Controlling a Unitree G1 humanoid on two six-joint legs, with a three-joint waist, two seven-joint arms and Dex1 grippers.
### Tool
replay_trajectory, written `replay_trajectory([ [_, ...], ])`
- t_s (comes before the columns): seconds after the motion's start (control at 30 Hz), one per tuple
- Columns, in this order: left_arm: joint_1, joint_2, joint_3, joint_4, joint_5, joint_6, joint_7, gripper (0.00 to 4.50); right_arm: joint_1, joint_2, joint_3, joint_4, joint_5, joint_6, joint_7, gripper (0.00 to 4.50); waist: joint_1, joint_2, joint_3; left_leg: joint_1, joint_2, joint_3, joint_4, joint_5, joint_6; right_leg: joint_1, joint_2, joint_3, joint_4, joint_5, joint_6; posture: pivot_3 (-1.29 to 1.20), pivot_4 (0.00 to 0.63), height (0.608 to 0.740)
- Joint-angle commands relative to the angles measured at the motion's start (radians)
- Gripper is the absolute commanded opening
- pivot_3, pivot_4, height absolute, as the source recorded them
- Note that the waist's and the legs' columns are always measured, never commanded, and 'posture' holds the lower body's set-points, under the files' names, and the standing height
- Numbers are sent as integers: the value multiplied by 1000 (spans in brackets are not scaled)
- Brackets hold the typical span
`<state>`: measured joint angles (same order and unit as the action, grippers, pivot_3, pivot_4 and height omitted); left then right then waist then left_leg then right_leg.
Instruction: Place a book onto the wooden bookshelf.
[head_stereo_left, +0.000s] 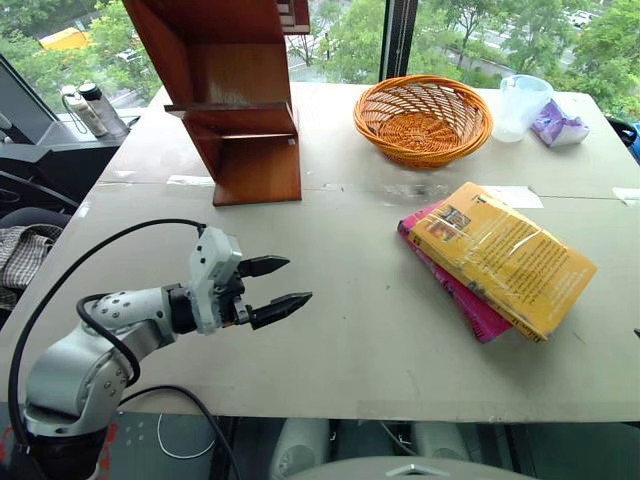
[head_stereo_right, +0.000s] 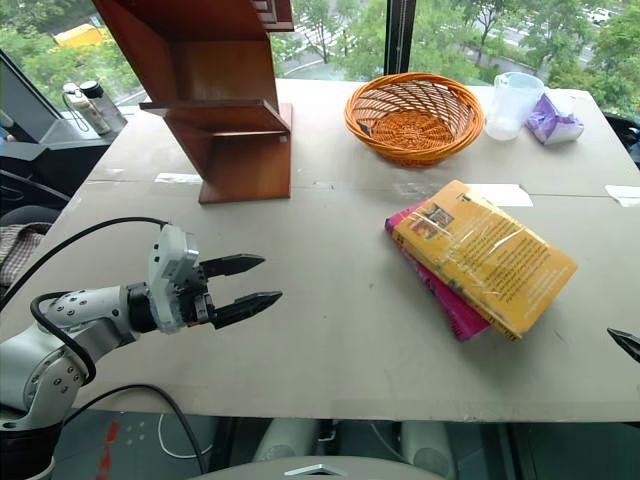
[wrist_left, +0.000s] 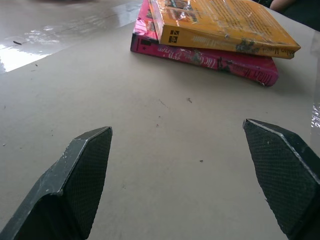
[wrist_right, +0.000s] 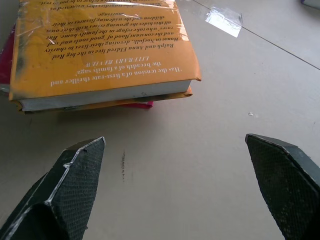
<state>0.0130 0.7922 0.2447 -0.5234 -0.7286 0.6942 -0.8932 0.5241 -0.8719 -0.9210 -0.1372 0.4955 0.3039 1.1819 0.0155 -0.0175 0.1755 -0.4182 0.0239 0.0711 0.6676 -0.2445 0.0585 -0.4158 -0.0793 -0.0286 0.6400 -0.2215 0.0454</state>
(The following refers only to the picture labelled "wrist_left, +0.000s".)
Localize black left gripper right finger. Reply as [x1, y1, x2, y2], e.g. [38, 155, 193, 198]
[242, 118, 320, 240]

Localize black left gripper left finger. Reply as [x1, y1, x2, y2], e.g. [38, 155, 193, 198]
[0, 126, 113, 240]

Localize pink hardcover book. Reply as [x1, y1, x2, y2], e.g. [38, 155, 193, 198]
[130, 0, 280, 88]

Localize yellow hardcover book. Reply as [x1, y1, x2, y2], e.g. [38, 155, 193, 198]
[147, 0, 302, 60]

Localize dark rounded background object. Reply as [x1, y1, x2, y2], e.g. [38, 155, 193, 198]
[254, 0, 320, 33]

